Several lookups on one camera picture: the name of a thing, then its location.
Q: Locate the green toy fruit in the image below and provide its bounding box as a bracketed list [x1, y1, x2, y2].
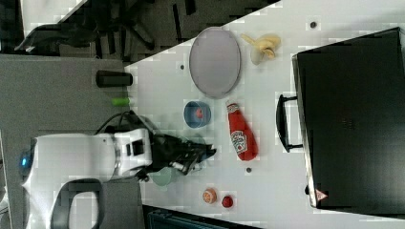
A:
[112, 97, 131, 107]

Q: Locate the black toaster oven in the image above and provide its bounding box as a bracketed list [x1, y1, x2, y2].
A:
[292, 28, 405, 219]

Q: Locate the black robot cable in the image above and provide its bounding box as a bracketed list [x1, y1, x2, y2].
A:
[95, 110, 154, 135]

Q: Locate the round grey plate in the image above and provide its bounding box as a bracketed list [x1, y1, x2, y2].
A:
[189, 27, 241, 99]

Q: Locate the red ketchup bottle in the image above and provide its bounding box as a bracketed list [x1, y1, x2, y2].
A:
[226, 101, 259, 161]

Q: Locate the red toy fruit in bowl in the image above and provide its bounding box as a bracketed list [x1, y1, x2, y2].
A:
[195, 108, 203, 118]

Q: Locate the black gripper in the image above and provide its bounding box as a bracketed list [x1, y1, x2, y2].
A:
[139, 134, 217, 178]

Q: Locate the orange slice toy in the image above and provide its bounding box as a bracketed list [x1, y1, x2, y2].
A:
[202, 188, 217, 204]

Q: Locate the small blue bowl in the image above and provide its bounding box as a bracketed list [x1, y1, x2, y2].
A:
[183, 101, 211, 129]

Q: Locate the peeled toy banana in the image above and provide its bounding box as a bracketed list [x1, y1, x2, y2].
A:
[241, 33, 281, 65]

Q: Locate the red strawberry toy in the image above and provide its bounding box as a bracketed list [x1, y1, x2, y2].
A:
[222, 196, 234, 208]

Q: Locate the green mug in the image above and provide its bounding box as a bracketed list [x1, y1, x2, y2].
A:
[150, 167, 181, 187]

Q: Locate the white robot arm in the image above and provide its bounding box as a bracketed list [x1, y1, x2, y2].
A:
[19, 128, 216, 229]

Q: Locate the black cylinder holder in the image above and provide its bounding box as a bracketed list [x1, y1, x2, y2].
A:
[96, 71, 134, 88]

